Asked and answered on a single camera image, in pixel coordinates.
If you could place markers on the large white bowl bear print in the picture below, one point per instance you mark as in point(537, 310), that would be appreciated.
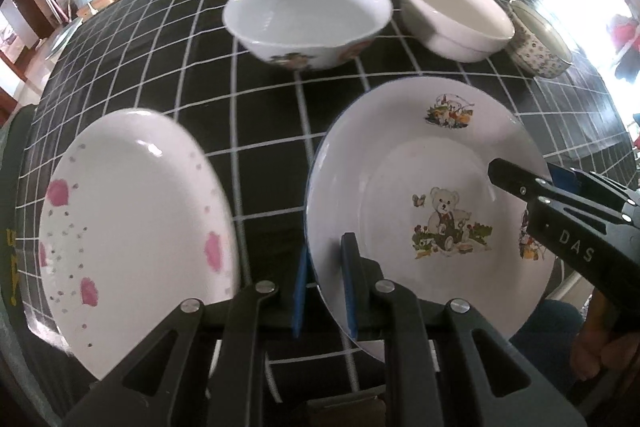
point(301, 35)

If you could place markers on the plain white bowl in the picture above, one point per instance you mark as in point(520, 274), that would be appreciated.
point(465, 31)

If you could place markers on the small floral patterned bowl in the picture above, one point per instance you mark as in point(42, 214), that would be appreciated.
point(536, 46)

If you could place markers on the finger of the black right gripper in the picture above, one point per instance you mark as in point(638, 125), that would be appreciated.
point(594, 194)

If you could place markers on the white plate teddy bear print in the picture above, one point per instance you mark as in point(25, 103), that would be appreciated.
point(405, 169)

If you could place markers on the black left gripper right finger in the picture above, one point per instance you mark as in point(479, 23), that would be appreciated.
point(445, 365)

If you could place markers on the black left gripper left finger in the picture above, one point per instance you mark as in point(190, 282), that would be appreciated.
point(203, 365)

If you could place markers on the white plate pink flowers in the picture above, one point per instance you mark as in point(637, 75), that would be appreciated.
point(134, 221)

